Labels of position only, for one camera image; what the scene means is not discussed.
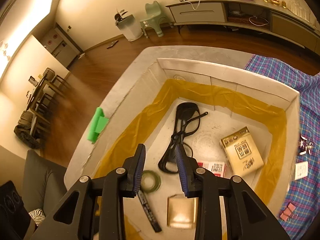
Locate black marker pen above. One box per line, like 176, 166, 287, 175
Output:
138, 190, 162, 233

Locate blue plaid shirt cloth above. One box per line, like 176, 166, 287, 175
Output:
245, 55, 319, 239

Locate dining table with chairs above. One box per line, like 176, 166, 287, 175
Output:
14, 68, 69, 149

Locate grey tv cabinet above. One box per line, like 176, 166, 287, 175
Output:
166, 0, 319, 54

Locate green tape roll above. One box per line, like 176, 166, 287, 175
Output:
140, 170, 161, 193

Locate white foam box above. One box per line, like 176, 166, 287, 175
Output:
64, 48, 300, 239

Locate black glasses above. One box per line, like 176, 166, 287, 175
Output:
158, 102, 208, 174

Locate red white card box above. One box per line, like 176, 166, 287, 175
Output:
198, 161, 226, 178

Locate zebra pattern cloth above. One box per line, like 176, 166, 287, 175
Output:
29, 209, 46, 226

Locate clear glass set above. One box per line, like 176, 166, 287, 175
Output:
287, 0, 310, 22

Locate green phone stand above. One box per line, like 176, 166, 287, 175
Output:
87, 107, 109, 143

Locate white gold cigarette box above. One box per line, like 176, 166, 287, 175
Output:
220, 126, 264, 177

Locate white power adapter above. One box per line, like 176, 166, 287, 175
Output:
295, 161, 308, 180

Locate black phone on floor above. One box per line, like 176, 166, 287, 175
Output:
106, 40, 118, 49

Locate green child chair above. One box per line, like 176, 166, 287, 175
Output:
140, 1, 174, 38

